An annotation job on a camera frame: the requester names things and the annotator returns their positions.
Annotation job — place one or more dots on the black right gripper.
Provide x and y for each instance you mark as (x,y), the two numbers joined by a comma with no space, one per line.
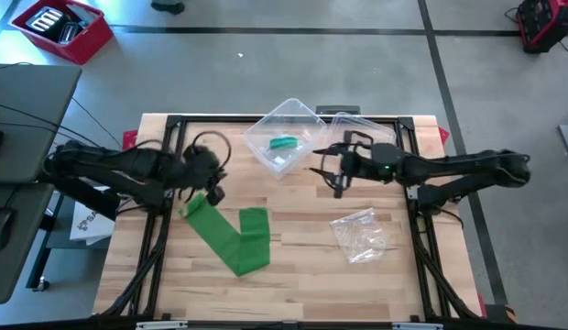
(380,162)

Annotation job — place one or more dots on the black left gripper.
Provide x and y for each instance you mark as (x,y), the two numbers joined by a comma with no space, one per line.
(201,169)

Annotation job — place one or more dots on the teal bandage roll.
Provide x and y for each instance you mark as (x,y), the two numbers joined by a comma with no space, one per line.
(284,142)

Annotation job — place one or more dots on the clear plastic storage box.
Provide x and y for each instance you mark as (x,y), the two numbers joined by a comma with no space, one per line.
(261,133)
(382,129)

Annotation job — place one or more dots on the light green bandage strip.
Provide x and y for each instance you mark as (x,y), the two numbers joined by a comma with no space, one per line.
(238,247)

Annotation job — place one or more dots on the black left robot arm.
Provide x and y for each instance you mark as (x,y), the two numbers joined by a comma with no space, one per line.
(105,167)

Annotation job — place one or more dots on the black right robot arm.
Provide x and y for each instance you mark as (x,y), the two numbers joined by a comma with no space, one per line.
(458,165)

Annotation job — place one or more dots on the white printed cardboard box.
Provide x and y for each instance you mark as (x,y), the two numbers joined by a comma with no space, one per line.
(89,227)

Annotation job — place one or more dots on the black desk leg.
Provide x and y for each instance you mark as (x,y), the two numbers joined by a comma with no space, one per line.
(42,256)

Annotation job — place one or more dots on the red plastic crate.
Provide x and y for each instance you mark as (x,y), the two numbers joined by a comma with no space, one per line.
(89,43)

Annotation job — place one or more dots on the grey desk top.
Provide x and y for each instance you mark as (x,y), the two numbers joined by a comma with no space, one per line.
(36,87)
(14,270)

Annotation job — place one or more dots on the black computer mouse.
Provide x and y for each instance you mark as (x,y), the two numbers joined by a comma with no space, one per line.
(1,227)

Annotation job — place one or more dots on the person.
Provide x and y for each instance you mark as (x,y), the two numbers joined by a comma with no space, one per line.
(167,6)

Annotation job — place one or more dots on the small black silver device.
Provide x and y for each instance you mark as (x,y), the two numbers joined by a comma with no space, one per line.
(69,33)

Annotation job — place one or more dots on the black white striped device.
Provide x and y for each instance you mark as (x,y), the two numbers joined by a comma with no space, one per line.
(46,20)

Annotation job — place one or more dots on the red and black equipment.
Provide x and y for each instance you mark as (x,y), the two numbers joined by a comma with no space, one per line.
(545,25)

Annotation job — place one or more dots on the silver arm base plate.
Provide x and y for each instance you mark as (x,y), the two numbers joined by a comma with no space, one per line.
(411,192)

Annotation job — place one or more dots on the silver bracket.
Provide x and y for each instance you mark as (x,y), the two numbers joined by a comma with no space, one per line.
(161,325)
(418,326)

